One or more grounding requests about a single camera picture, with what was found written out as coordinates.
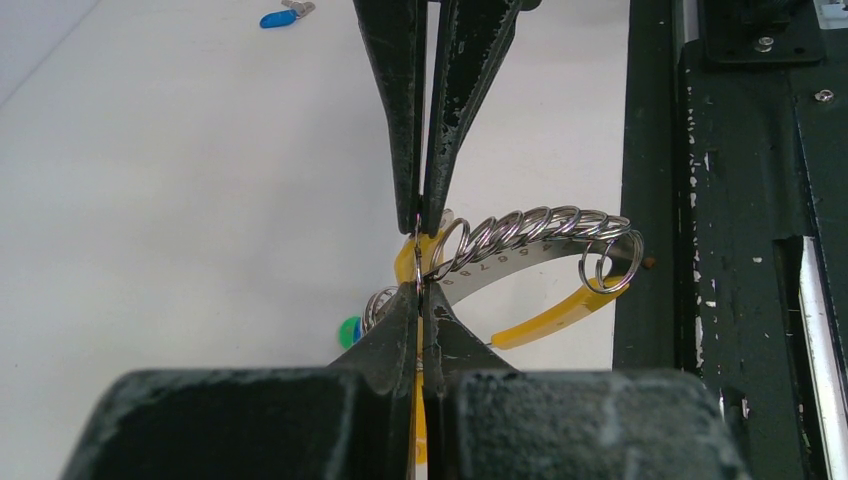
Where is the blue tagged key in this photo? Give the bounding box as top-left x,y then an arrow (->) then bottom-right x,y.
259,0 -> 316,29

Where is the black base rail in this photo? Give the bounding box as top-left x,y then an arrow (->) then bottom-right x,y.
612,1 -> 847,479

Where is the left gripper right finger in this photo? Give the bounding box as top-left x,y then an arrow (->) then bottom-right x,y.
422,284 -> 749,479

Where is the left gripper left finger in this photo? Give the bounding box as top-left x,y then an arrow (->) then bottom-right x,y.
62,283 -> 419,479

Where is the metal key organizer ring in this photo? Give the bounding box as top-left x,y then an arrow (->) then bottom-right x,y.
337,205 -> 646,465

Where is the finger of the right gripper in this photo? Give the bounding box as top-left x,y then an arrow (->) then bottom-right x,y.
353,0 -> 427,234
421,0 -> 540,236

